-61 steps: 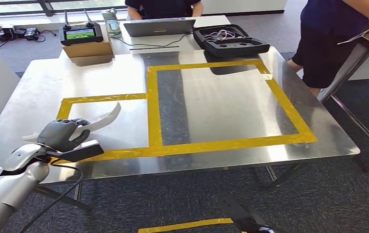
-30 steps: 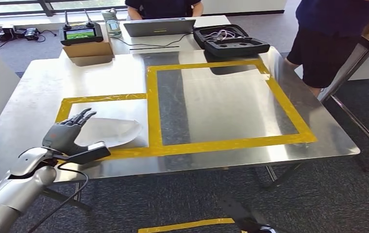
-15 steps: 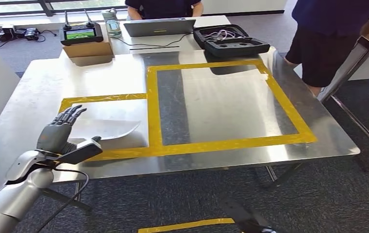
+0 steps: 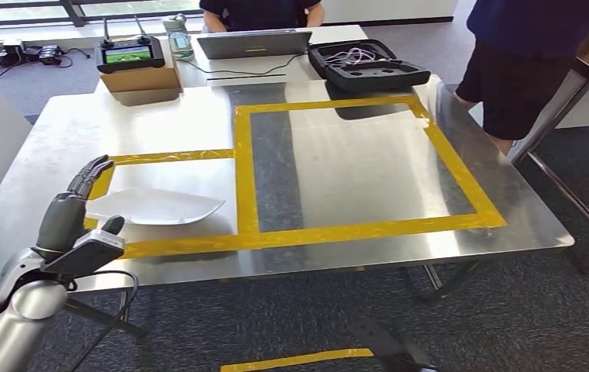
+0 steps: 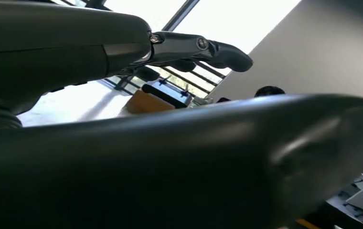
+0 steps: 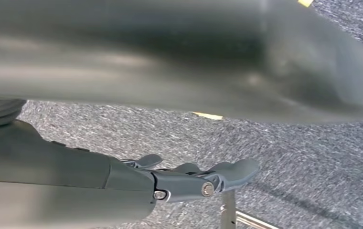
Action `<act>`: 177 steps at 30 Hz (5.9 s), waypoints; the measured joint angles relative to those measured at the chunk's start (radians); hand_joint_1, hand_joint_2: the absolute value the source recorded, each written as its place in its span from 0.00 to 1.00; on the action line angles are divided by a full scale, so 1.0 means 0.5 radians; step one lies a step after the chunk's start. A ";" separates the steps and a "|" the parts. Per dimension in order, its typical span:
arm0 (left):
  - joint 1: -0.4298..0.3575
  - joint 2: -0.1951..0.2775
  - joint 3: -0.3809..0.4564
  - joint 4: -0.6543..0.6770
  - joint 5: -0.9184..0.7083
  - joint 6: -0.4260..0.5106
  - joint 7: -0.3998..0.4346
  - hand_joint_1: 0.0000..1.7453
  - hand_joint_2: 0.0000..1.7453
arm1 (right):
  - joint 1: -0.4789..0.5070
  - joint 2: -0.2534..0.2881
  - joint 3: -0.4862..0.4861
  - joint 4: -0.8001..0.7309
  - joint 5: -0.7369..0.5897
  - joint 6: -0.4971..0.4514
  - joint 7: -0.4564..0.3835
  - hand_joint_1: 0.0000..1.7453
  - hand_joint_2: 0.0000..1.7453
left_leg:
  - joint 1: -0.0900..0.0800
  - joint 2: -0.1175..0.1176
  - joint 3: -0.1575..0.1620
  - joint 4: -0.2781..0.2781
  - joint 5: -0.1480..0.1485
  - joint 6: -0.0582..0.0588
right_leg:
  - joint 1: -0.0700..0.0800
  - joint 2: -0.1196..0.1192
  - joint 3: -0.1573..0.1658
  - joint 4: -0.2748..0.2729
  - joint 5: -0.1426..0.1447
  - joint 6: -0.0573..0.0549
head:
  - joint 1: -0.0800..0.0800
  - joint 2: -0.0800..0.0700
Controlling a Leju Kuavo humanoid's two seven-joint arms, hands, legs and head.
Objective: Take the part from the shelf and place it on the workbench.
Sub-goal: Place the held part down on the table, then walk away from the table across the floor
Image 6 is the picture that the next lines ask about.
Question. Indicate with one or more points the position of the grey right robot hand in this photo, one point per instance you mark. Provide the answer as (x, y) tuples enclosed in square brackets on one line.
[(74, 189)]

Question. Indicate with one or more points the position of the steel workbench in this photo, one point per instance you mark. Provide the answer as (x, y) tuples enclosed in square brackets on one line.
[(228, 211)]

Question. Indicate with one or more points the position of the yellow floor tape square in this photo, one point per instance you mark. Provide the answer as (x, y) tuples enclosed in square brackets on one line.
[(210, 116)]

